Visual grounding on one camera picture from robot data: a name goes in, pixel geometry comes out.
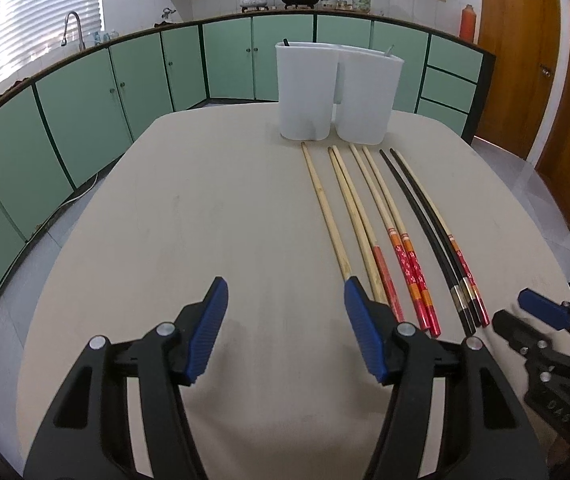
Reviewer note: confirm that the black chopstick with gold band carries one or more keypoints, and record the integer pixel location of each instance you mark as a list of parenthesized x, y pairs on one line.
[(456, 257)]

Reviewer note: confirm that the patterned bowl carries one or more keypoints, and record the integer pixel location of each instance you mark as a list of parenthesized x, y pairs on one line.
[(361, 3)]

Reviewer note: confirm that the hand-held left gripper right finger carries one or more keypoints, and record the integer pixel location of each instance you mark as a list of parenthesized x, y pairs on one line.
[(365, 330)]

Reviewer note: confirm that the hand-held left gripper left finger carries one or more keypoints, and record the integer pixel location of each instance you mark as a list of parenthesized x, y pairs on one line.
[(205, 330)]

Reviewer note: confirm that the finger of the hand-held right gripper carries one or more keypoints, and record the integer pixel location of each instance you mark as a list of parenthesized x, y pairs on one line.
[(545, 307), (515, 332)]

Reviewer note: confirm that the small metal kettle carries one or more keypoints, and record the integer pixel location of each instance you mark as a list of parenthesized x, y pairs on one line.
[(167, 15)]

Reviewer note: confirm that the white plastic two-compartment utensil holder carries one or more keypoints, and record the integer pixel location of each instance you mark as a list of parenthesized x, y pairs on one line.
[(310, 90)]

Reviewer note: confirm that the bamboo chopstick with red end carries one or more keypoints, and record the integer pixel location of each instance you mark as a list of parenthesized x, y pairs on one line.
[(387, 285)]

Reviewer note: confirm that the white window blinds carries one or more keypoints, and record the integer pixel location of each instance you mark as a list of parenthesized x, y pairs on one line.
[(40, 10)]

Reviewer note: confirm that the steel sink faucet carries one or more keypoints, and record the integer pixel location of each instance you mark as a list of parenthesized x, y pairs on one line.
[(72, 15)]

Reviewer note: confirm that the red thermos flask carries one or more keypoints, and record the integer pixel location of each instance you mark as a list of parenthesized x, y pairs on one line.
[(468, 22)]

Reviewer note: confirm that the plain bamboo chopstick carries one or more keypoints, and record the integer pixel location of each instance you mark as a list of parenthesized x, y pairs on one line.
[(347, 200), (322, 205)]

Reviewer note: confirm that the stack of bowls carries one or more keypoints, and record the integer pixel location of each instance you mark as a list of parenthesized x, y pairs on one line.
[(329, 0)]

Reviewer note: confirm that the green kitchen base cabinets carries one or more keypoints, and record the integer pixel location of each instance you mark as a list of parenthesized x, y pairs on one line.
[(80, 105)]

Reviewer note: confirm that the red orange patterned chopstick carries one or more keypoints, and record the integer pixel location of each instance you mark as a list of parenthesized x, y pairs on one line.
[(417, 272), (405, 270)]

